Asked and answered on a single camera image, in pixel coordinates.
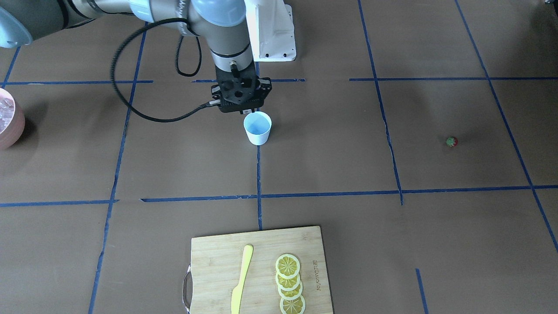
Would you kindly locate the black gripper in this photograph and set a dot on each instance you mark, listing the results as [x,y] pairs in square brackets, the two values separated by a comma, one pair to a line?
[265,89]

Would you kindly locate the red strawberry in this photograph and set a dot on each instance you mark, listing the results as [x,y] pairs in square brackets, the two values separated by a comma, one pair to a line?
[451,142]

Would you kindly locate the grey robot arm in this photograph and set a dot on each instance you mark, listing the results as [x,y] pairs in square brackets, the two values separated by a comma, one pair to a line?
[221,22]

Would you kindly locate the light blue plastic cup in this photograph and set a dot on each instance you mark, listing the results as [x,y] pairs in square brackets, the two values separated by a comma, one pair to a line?
[257,126]

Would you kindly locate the pink ice bowl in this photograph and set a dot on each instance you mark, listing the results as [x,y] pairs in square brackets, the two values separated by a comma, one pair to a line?
[12,120]

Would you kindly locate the bamboo cutting board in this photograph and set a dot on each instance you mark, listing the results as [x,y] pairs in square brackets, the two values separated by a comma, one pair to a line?
[216,265]

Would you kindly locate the lemon slice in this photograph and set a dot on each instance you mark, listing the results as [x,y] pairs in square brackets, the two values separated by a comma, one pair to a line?
[287,284]
[287,266]
[292,306]
[290,294]

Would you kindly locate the yellow plastic knife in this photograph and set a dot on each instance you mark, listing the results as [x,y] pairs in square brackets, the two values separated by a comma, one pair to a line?
[236,294]

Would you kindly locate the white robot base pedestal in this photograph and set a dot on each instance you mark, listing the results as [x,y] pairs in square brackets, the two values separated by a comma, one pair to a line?
[271,30]

